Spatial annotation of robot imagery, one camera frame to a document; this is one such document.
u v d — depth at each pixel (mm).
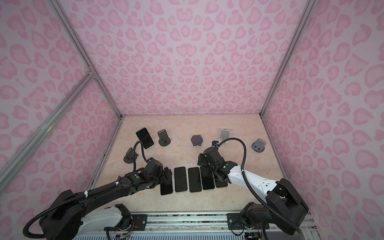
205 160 767
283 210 409
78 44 803
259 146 975
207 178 879
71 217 398
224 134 1005
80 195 452
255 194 437
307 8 704
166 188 835
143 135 944
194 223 748
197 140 1064
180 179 861
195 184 861
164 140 1005
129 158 921
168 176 776
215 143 765
